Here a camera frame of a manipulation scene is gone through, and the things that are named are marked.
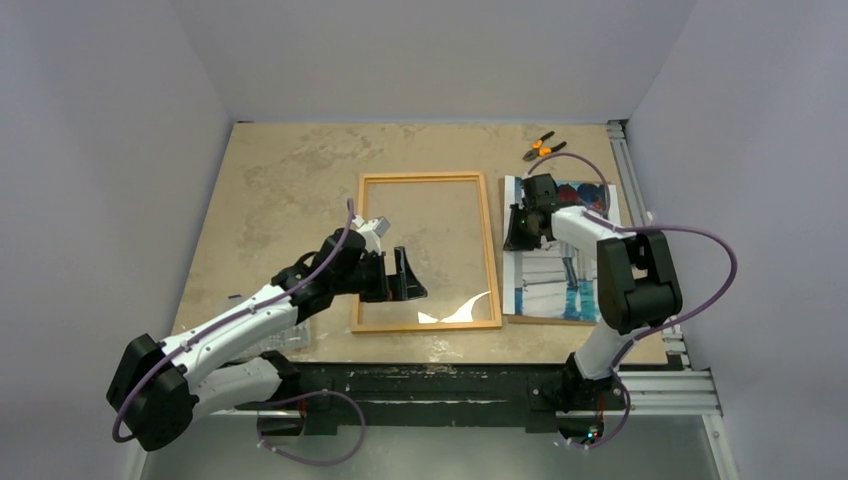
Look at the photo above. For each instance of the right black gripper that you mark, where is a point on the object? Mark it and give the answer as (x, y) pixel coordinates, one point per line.
(525, 230)

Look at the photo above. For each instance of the orange black pliers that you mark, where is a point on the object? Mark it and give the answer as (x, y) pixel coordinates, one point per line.
(539, 148)

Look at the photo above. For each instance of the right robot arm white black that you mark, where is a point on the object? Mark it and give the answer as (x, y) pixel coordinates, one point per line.
(638, 286)

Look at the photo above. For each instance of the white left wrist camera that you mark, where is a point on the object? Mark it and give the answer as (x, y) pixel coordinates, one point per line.
(374, 229)

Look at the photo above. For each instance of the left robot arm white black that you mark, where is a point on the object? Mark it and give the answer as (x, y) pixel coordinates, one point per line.
(160, 387)

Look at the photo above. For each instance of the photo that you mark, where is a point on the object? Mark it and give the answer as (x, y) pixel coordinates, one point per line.
(555, 283)

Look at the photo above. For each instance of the aluminium extrusion rail front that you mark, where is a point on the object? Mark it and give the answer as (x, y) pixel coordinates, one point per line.
(667, 393)

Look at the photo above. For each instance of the orange wooden picture frame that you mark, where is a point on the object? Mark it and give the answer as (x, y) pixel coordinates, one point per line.
(490, 265)

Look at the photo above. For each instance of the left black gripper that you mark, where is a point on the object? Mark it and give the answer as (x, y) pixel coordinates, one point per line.
(387, 287)

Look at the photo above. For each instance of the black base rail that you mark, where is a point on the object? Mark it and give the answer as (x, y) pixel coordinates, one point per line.
(424, 397)

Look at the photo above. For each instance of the clear plastic screw box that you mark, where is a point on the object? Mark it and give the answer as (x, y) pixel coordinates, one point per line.
(296, 337)

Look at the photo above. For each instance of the clear acrylic glass sheet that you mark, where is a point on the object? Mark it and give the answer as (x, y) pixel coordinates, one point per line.
(450, 225)

